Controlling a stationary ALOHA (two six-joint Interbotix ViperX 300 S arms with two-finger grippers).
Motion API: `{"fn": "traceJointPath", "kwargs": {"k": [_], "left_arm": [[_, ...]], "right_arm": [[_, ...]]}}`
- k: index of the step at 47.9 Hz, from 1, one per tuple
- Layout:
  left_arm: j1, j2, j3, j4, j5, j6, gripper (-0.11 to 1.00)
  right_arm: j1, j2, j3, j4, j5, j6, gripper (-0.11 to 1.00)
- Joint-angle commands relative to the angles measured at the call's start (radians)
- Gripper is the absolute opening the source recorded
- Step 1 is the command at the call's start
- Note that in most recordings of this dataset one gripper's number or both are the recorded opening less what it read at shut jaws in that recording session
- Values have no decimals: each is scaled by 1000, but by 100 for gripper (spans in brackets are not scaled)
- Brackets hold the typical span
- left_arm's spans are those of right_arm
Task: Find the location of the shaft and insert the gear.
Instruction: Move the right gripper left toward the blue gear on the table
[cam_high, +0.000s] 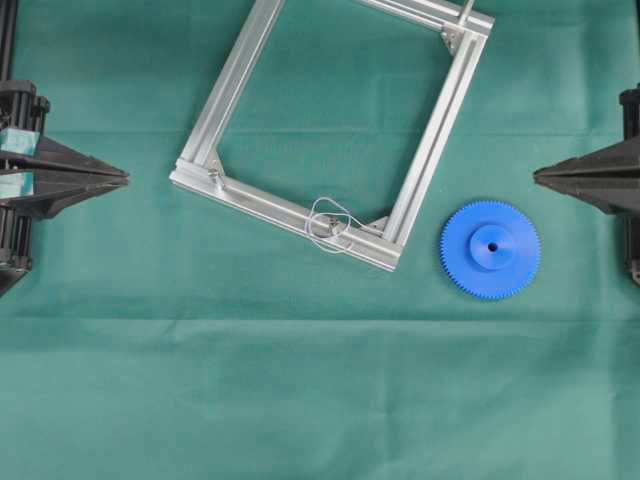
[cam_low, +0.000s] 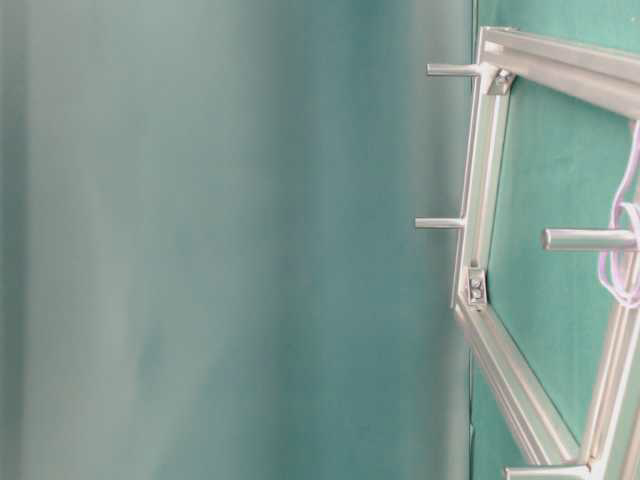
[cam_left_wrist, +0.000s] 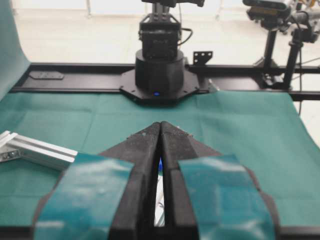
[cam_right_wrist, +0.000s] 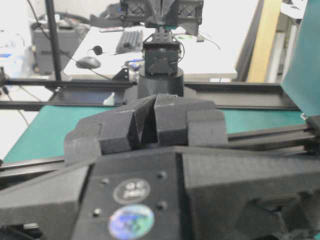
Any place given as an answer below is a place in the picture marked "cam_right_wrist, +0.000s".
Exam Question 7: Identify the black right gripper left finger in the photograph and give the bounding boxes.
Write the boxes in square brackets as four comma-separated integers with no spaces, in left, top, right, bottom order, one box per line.
[64,95,156,165]

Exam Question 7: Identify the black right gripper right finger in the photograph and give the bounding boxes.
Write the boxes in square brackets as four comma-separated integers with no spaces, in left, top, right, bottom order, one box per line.
[154,94,228,146]

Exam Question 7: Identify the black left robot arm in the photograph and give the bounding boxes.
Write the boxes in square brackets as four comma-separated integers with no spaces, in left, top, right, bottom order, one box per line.
[120,0,204,102]

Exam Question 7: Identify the white background desk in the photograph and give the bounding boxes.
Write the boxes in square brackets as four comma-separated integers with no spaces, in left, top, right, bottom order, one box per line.
[62,23,238,81]

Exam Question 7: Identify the black computer mouse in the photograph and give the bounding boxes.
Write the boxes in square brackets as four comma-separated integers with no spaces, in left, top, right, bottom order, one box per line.
[75,56,101,69]

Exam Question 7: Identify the black keyboard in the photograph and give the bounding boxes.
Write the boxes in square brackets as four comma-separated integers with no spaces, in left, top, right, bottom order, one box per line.
[115,30,144,54]

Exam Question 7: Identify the green table mat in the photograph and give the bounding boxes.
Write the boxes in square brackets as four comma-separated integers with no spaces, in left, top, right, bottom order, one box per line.
[0,105,304,163]

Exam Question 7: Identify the black vertical stand pole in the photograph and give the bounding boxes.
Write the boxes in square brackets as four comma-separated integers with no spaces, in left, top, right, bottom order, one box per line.
[45,0,62,82]

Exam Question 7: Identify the black aluminium frame rail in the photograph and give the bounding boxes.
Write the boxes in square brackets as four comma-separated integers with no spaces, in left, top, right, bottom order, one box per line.
[0,78,316,113]

